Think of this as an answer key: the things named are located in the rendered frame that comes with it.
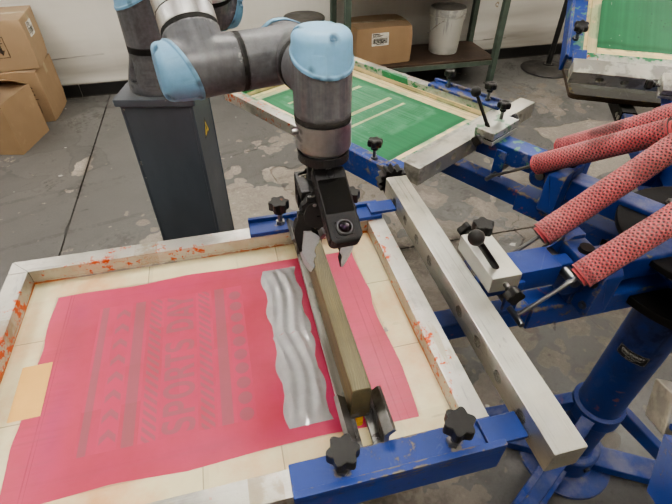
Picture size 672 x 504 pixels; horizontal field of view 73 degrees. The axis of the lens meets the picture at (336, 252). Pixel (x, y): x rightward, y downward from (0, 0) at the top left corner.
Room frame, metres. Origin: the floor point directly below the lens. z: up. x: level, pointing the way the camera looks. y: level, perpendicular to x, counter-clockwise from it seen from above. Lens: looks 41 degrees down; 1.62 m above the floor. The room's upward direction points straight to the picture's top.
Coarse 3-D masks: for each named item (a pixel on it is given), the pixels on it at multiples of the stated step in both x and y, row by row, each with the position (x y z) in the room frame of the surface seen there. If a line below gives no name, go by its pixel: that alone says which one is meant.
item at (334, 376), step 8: (304, 272) 0.65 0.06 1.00; (304, 280) 0.63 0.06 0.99; (312, 288) 0.61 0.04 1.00; (312, 296) 0.59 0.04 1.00; (312, 304) 0.57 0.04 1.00; (312, 312) 0.56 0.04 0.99; (320, 312) 0.55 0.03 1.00; (320, 320) 0.53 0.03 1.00; (320, 328) 0.51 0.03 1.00; (320, 336) 0.49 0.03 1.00; (328, 344) 0.48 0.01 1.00; (328, 352) 0.46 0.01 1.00; (328, 360) 0.45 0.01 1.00; (328, 368) 0.43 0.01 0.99; (336, 368) 0.43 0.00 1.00; (336, 376) 0.41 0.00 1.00; (336, 384) 0.40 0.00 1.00; (336, 392) 0.39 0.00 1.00
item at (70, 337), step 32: (352, 256) 0.75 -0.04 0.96; (128, 288) 0.65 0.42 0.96; (160, 288) 0.65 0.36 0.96; (192, 288) 0.65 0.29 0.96; (256, 288) 0.65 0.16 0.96; (352, 288) 0.65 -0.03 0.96; (64, 320) 0.56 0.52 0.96; (96, 320) 0.56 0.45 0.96; (256, 320) 0.56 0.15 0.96; (352, 320) 0.56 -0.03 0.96; (64, 352) 0.49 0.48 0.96
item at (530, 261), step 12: (516, 252) 0.66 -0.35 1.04; (528, 252) 0.66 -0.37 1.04; (540, 252) 0.66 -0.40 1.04; (468, 264) 0.63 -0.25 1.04; (516, 264) 0.63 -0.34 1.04; (528, 264) 0.63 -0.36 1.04; (540, 264) 0.63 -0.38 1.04; (552, 264) 0.63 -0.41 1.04; (528, 276) 0.61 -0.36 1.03; (540, 276) 0.61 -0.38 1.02; (552, 276) 0.62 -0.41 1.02; (528, 288) 0.61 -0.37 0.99
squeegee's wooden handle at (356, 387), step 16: (320, 240) 0.68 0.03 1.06; (320, 256) 0.63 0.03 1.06; (320, 272) 0.59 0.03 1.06; (320, 288) 0.55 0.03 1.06; (336, 288) 0.55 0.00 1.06; (320, 304) 0.55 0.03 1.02; (336, 304) 0.51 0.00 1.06; (336, 320) 0.48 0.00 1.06; (336, 336) 0.44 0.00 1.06; (352, 336) 0.44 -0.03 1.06; (336, 352) 0.43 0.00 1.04; (352, 352) 0.41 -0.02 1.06; (352, 368) 0.39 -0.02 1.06; (352, 384) 0.36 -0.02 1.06; (368, 384) 0.36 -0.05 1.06; (352, 400) 0.35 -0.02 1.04; (368, 400) 0.35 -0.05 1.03; (352, 416) 0.35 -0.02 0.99
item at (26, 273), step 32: (384, 224) 0.81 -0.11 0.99; (64, 256) 0.71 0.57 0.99; (96, 256) 0.71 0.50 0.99; (128, 256) 0.71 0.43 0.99; (160, 256) 0.72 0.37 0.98; (192, 256) 0.74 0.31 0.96; (384, 256) 0.71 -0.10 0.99; (32, 288) 0.64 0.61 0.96; (416, 288) 0.61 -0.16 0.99; (0, 320) 0.53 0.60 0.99; (416, 320) 0.54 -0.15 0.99; (0, 352) 0.47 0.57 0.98; (448, 352) 0.46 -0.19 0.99; (448, 384) 0.40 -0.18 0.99; (480, 416) 0.35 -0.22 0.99; (256, 480) 0.26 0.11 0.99; (288, 480) 0.26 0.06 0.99
